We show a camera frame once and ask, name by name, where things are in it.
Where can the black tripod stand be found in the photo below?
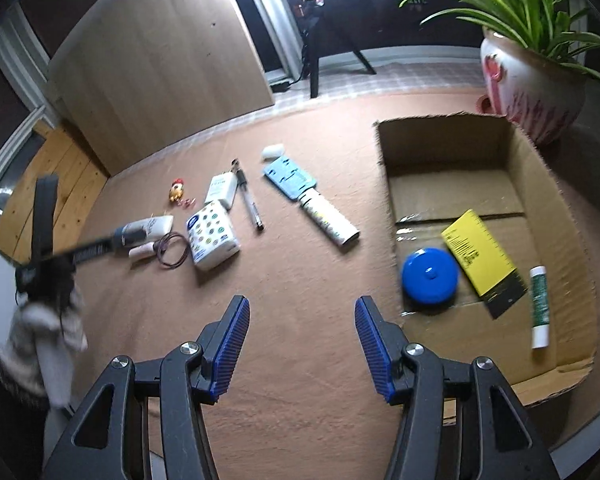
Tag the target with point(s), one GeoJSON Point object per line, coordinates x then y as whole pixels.
{"type": "Point", "coordinates": [314, 60]}

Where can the green spider plant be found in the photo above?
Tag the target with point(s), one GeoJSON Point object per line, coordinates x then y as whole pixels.
{"type": "Point", "coordinates": [512, 7]}

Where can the blue round tape measure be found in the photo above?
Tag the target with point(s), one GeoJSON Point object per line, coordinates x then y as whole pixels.
{"type": "Point", "coordinates": [430, 280]}

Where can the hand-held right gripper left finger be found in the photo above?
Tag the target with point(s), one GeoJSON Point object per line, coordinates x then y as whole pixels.
{"type": "Point", "coordinates": [230, 350]}

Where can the black power adapter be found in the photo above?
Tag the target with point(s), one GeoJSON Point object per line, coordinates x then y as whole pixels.
{"type": "Point", "coordinates": [281, 85]}

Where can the yellow booklet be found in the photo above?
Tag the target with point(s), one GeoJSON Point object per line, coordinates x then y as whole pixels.
{"type": "Point", "coordinates": [480, 252]}

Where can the white red flower pot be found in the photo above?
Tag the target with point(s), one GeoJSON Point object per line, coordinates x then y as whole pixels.
{"type": "Point", "coordinates": [530, 87]}

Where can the green white glue stick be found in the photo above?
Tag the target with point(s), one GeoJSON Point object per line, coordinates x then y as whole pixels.
{"type": "Point", "coordinates": [539, 307]}

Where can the light blue phone stand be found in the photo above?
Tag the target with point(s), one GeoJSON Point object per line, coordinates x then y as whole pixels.
{"type": "Point", "coordinates": [289, 177]}

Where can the white spray tube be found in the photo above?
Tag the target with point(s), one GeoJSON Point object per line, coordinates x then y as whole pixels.
{"type": "Point", "coordinates": [330, 219]}

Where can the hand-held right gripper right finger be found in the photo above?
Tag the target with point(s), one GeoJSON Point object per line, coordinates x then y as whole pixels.
{"type": "Point", "coordinates": [372, 350]}

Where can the cardboard box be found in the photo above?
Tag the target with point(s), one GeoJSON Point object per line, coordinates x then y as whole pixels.
{"type": "Point", "coordinates": [455, 190]}

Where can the checkered cloth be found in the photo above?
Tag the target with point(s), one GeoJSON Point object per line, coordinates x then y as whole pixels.
{"type": "Point", "coordinates": [410, 72]}

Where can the light wooden board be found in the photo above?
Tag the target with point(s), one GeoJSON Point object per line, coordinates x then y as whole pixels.
{"type": "Point", "coordinates": [155, 65]}

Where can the beige felt mat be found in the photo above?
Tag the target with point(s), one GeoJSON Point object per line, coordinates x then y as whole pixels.
{"type": "Point", "coordinates": [305, 280]}

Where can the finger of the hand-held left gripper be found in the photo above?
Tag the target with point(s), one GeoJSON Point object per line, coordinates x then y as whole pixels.
{"type": "Point", "coordinates": [105, 245]}

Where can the white foam cylinder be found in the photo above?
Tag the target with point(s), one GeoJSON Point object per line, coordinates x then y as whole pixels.
{"type": "Point", "coordinates": [273, 152]}

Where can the wooden plank crate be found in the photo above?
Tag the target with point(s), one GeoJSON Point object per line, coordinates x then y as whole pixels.
{"type": "Point", "coordinates": [55, 185]}

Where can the white wall charger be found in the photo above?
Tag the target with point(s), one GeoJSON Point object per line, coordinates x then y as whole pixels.
{"type": "Point", "coordinates": [221, 191]}

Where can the white cream tube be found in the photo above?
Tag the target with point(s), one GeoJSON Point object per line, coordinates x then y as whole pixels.
{"type": "Point", "coordinates": [152, 225]}

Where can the dotted tissue pack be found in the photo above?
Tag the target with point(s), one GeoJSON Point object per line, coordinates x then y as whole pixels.
{"type": "Point", "coordinates": [211, 235]}

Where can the clear ballpoint pen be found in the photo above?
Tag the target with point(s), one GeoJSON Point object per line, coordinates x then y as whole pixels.
{"type": "Point", "coordinates": [247, 197]}

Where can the white door frame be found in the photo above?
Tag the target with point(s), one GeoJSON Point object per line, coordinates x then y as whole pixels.
{"type": "Point", "coordinates": [280, 30]}

